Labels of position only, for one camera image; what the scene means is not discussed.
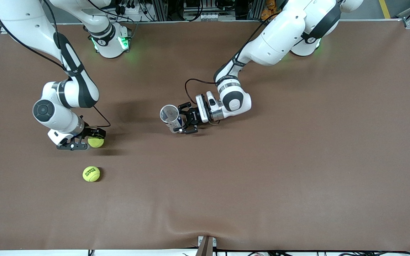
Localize white blue tennis ball can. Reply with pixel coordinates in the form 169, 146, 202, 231
160, 105, 184, 134

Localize brown table mat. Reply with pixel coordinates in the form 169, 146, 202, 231
0, 21, 410, 251

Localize white socket strip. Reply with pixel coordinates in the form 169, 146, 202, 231
199, 13, 236, 21

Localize white power strip black plugs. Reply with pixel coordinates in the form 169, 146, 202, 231
114, 0, 148, 16

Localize orange packets pile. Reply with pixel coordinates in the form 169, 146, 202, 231
261, 0, 283, 21

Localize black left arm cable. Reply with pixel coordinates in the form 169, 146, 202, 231
184, 14, 280, 126

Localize aluminium frame post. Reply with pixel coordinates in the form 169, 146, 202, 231
154, 0, 168, 22
248, 0, 264, 20

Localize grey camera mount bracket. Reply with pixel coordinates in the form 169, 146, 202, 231
195, 235, 217, 256

